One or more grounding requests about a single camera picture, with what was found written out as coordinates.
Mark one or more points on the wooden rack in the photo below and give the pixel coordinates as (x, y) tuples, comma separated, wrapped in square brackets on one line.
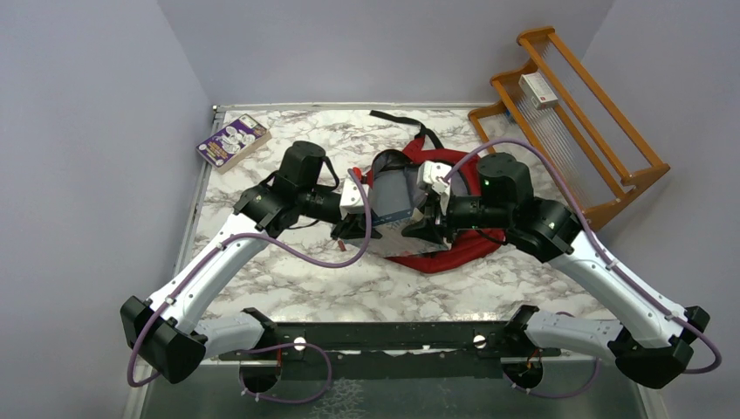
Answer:
[(605, 161)]

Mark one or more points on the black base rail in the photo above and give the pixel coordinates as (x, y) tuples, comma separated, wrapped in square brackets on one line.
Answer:
[(305, 351)]

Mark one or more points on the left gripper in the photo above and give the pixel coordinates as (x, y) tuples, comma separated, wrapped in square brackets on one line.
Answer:
[(352, 224)]

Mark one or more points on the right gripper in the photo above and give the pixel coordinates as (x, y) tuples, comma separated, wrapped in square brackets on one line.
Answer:
[(432, 220)]

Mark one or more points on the floral cover book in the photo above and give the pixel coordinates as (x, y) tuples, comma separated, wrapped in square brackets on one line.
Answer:
[(398, 212)]

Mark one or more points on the purple cover book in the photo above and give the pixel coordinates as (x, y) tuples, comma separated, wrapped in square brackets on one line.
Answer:
[(228, 146)]

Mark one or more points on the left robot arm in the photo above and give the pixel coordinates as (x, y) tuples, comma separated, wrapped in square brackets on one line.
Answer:
[(166, 331)]

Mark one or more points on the red backpack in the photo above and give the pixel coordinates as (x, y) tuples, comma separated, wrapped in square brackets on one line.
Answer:
[(468, 245)]

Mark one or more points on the white red small box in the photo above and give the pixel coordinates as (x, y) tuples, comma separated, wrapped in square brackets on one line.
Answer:
[(538, 91)]

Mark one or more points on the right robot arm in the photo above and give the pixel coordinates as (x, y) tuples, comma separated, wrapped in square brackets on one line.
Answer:
[(649, 339)]

